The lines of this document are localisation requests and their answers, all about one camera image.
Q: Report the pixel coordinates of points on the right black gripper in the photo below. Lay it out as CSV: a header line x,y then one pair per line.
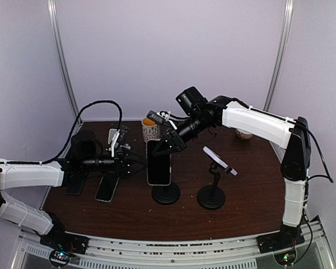
x,y
180,144

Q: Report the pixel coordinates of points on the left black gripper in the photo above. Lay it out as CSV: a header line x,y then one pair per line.
x,y
122,170

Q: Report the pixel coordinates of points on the large black phone silver edge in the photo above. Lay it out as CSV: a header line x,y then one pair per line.
x,y
158,167

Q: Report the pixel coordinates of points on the black round-base phone stand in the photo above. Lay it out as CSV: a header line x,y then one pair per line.
x,y
166,195

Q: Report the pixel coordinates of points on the small black phone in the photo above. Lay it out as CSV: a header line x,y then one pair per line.
x,y
76,183

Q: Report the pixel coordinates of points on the white folding phone stand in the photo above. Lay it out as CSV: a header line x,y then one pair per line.
x,y
112,136

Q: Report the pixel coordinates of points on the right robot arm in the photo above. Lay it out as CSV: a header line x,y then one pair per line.
x,y
289,134

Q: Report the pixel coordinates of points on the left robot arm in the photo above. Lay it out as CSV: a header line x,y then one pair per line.
x,y
86,155

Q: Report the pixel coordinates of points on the black stand with white pad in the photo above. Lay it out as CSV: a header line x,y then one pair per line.
x,y
212,197

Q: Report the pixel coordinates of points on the patterned mug yellow inside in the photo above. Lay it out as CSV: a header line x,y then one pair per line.
x,y
150,130

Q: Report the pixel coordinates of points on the white ceramic bowl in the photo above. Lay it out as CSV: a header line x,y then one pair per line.
x,y
243,135

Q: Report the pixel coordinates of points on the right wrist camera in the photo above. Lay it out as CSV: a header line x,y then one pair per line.
x,y
162,119

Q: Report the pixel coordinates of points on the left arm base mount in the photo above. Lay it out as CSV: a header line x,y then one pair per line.
x,y
64,245

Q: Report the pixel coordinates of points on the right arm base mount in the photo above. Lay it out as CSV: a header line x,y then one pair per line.
x,y
283,244

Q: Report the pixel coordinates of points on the right aluminium frame post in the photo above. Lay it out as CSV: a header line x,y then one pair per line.
x,y
281,50

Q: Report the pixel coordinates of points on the aluminium frame post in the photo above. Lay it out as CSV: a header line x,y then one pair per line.
x,y
53,16
281,50

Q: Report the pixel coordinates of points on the left aluminium frame post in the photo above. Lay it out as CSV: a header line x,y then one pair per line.
x,y
53,16

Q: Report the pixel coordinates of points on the front aluminium rail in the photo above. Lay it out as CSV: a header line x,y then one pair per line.
x,y
238,252

